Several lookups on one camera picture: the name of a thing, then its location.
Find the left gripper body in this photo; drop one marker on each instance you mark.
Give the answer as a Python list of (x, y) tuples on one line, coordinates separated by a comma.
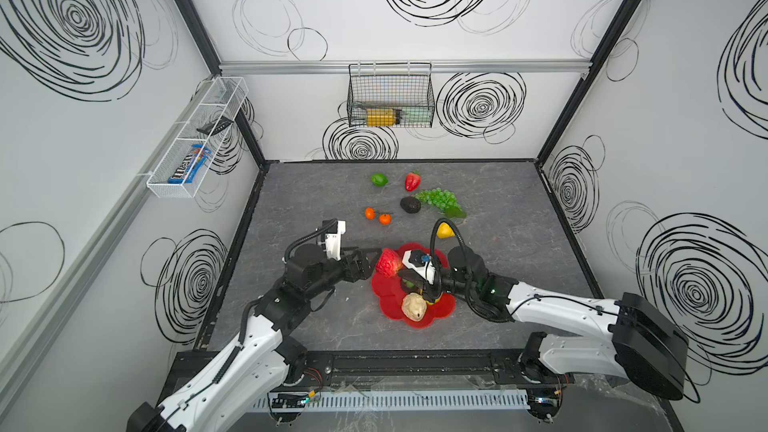
[(363, 263)]

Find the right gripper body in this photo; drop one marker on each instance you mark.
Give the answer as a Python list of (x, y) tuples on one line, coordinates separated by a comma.
[(417, 276)]

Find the red apple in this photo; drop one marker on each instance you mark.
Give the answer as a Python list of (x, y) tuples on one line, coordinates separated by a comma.
[(388, 264)]

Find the beige garlic bulb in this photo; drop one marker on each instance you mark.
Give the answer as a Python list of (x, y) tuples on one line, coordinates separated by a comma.
[(414, 307)]

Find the red flower-shaped fruit bowl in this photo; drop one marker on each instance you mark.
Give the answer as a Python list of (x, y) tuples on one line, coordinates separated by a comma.
[(391, 291)]

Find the dark avocado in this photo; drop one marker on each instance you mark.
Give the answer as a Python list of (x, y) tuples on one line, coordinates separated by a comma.
[(410, 205)]

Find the yellow pear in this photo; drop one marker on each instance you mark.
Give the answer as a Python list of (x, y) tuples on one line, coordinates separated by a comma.
[(445, 231)]

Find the green lime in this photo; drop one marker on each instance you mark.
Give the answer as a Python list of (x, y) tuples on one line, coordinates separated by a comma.
[(379, 180)]

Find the red strawberry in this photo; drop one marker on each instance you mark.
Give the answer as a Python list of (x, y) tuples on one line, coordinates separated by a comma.
[(412, 181)]

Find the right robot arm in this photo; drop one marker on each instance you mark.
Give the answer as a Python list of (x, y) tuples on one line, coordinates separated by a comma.
[(628, 338)]

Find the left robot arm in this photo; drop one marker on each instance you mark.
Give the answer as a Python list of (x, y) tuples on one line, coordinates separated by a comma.
[(262, 355)]

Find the green grape bunch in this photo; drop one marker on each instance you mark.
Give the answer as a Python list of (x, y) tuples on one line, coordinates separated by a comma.
[(445, 201)]

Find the yellow box in basket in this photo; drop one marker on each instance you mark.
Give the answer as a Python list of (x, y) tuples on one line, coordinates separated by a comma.
[(382, 117)]

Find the green item in basket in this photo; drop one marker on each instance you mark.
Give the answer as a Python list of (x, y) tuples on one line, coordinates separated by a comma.
[(416, 117)]

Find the blue candy packet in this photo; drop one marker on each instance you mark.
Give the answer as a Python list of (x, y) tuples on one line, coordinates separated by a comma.
[(186, 171)]

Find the black remote control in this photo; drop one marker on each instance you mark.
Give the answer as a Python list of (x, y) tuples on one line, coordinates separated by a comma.
[(215, 127)]

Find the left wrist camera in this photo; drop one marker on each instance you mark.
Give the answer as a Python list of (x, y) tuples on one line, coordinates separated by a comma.
[(331, 241)]

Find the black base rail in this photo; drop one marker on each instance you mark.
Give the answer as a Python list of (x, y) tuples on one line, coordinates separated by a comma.
[(337, 368)]

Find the grey slotted cable duct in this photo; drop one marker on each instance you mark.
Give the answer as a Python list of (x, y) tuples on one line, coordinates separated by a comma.
[(434, 400)]

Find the black wire basket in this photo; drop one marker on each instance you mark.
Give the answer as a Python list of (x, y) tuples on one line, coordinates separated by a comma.
[(392, 85)]

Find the white wire shelf basket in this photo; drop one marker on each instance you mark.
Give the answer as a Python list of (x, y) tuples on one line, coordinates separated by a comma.
[(216, 98)]

